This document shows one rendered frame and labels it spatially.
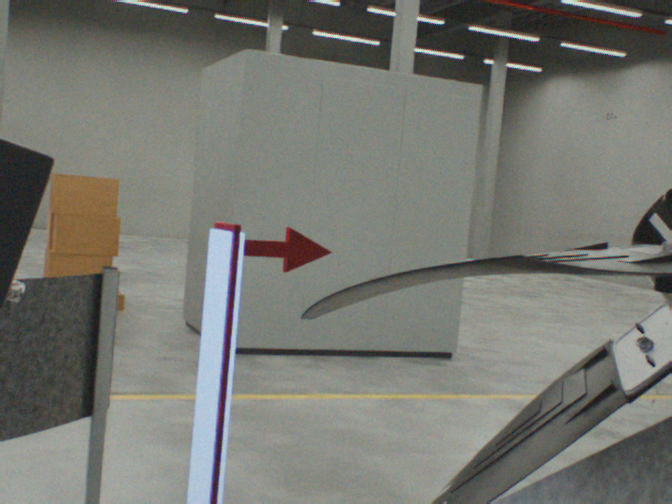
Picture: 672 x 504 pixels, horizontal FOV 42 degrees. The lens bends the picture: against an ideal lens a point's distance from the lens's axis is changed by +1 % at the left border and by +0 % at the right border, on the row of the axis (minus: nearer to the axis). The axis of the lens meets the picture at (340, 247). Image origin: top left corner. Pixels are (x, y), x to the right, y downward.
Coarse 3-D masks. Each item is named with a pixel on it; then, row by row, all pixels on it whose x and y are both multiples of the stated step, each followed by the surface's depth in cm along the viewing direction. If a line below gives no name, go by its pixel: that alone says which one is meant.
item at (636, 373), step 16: (640, 320) 76; (656, 320) 74; (624, 336) 77; (656, 336) 72; (624, 352) 75; (640, 352) 72; (656, 352) 70; (624, 368) 73; (640, 368) 71; (656, 368) 69; (624, 384) 71; (640, 384) 69
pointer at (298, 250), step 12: (288, 228) 47; (252, 240) 45; (264, 240) 46; (288, 240) 47; (300, 240) 47; (312, 240) 47; (252, 252) 45; (264, 252) 46; (276, 252) 46; (288, 252) 47; (300, 252) 47; (312, 252) 47; (324, 252) 48; (288, 264) 47; (300, 264) 47
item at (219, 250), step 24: (216, 240) 45; (216, 264) 45; (216, 288) 44; (216, 312) 44; (216, 336) 44; (216, 360) 44; (216, 384) 44; (216, 408) 44; (192, 456) 46; (192, 480) 46
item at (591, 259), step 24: (456, 264) 44; (480, 264) 43; (504, 264) 43; (528, 264) 44; (552, 264) 45; (576, 264) 53; (600, 264) 54; (624, 264) 55; (648, 264) 56; (360, 288) 51; (384, 288) 54; (312, 312) 59
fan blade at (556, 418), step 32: (608, 352) 76; (576, 384) 76; (608, 384) 71; (544, 416) 76; (576, 416) 72; (608, 416) 69; (512, 448) 76; (544, 448) 72; (480, 480) 76; (512, 480) 71
